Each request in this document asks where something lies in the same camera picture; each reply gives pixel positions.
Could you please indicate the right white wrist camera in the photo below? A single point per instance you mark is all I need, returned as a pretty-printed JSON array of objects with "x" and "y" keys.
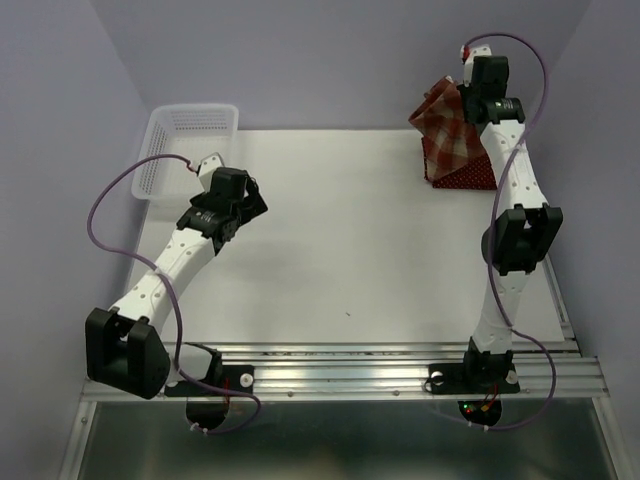
[{"x": 468, "y": 55}]

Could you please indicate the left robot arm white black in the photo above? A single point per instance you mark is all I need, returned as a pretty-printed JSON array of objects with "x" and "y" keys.
[{"x": 124, "y": 349}]

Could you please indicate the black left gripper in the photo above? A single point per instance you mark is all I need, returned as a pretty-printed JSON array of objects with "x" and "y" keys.
[{"x": 252, "y": 206}]

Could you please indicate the plaid red beige skirt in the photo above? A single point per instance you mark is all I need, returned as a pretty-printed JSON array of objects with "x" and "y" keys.
[{"x": 440, "y": 115}]

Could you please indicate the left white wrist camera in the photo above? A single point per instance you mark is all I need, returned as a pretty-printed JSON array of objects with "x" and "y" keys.
[{"x": 206, "y": 167}]

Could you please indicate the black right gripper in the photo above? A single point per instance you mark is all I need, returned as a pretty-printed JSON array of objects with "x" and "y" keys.
[{"x": 464, "y": 93}]

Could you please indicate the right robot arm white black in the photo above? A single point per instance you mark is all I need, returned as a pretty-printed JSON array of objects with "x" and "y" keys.
[{"x": 522, "y": 226}]

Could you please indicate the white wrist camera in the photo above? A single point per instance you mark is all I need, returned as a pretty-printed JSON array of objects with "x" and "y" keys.
[
  {"x": 468, "y": 55},
  {"x": 206, "y": 167}
]

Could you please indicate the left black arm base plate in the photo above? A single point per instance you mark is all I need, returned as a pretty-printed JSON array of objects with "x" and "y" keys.
[{"x": 224, "y": 379}]

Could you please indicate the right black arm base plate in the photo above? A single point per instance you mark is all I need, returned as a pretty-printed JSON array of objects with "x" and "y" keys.
[{"x": 450, "y": 385}]

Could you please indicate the white plastic basket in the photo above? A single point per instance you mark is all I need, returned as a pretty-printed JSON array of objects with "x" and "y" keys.
[{"x": 194, "y": 131}]

